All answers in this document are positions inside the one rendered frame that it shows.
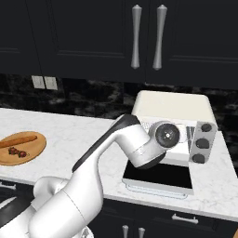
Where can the brown baguette bread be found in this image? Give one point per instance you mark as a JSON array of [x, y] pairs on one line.
[[17, 141]]

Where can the dark toaster oven knob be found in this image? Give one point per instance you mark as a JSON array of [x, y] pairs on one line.
[[198, 158], [202, 143], [206, 127]]

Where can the glass toaster oven door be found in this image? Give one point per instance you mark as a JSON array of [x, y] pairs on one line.
[[161, 175]]

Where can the red kebab skewer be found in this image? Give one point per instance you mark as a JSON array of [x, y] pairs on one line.
[[18, 152]]

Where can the black wall cupboard door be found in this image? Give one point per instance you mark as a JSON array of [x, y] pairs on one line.
[[15, 34], [201, 37], [86, 34]]

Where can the black drawer front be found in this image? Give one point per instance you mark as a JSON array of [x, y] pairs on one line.
[[18, 192], [214, 227]]

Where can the grey wall socket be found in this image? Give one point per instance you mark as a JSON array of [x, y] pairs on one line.
[[38, 82], [50, 83]]

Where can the cream white toaster oven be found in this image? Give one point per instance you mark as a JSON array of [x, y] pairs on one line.
[[173, 105]]

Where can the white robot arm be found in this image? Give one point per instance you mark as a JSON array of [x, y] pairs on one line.
[[80, 186]]

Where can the round wooden board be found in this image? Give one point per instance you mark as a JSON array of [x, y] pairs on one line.
[[32, 148]]

